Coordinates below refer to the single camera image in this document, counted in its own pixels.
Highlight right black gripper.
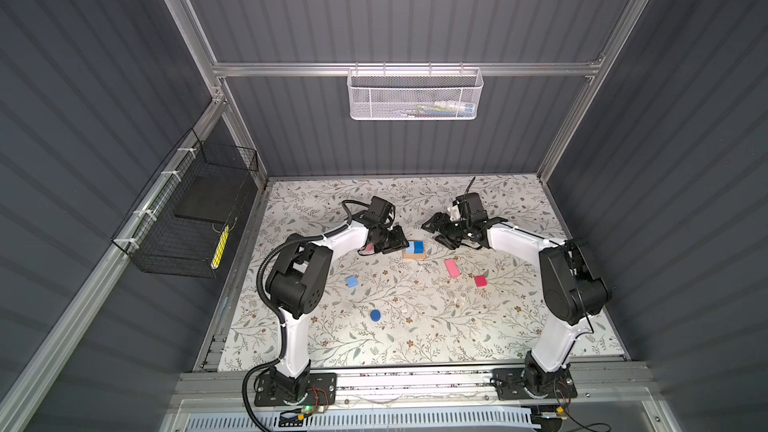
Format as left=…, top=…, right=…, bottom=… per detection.
left=421, top=212, right=470, bottom=249

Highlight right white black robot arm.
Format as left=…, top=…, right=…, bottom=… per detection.
left=421, top=192, right=611, bottom=398

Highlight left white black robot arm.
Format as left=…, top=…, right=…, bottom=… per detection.
left=257, top=196, right=408, bottom=394

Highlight floral patterned table mat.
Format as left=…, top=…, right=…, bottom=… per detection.
left=217, top=175, right=626, bottom=372

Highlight markers in white basket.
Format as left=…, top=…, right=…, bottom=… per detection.
left=398, top=101, right=476, bottom=120

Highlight yellow marker in basket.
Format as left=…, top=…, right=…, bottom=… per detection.
left=209, top=225, right=230, bottom=270

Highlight black pad in basket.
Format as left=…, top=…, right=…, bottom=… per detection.
left=174, top=176, right=247, bottom=225

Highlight left black corrugated cable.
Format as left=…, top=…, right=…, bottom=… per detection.
left=241, top=199, right=370, bottom=432

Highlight white wire mesh basket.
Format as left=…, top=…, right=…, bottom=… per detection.
left=346, top=67, right=484, bottom=121

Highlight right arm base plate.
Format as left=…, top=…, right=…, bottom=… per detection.
left=490, top=367, right=578, bottom=400

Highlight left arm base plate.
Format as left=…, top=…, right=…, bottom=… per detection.
left=252, top=371, right=337, bottom=407

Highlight white ventilated cable duct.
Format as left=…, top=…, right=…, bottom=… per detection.
left=182, top=406, right=535, bottom=432

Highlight black wire basket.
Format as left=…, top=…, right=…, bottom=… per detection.
left=112, top=132, right=260, bottom=279

